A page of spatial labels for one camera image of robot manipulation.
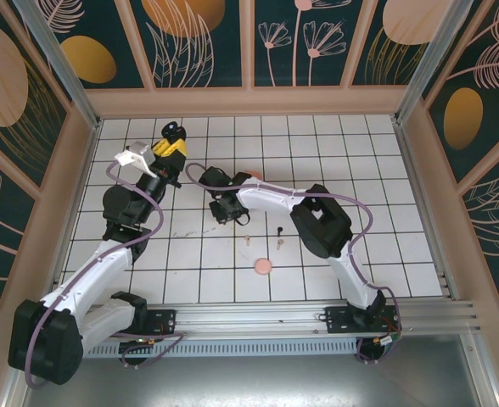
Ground grey metal sheet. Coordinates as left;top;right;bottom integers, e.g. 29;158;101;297
24;355;488;407

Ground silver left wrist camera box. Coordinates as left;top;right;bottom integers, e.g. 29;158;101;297
113;142;154;178

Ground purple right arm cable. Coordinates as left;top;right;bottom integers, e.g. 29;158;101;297
184;162;403;365

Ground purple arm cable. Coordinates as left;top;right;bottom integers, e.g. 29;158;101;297
184;162;403;365
23;160;187;389

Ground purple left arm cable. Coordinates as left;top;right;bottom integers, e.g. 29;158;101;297
23;160;187;389

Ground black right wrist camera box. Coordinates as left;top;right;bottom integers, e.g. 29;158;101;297
200;167;230;192

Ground aluminium table side rail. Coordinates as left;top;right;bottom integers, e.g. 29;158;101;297
48;118;103;304
391;114;461;302

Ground wall panel orange circle leaves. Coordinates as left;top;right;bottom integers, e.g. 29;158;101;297
129;0;244;89

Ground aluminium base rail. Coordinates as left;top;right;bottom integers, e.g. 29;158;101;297
81;299;476;340

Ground wall panel orange oval fern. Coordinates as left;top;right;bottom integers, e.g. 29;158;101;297
423;0;499;186
31;0;145;90

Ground aluminium frame post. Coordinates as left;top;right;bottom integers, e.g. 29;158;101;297
395;0;485;126
10;0;103;131

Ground slotted grey cable tray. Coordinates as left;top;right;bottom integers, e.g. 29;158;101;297
83;342;360;358

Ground wall panel pink flowers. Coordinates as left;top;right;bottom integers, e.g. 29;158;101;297
253;0;346;89

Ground wall panel pale circle grass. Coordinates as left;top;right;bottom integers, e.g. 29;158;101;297
349;0;448;88
0;0;71;190

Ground aluminium frame bar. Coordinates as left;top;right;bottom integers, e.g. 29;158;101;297
1;379;30;407
460;332;499;407

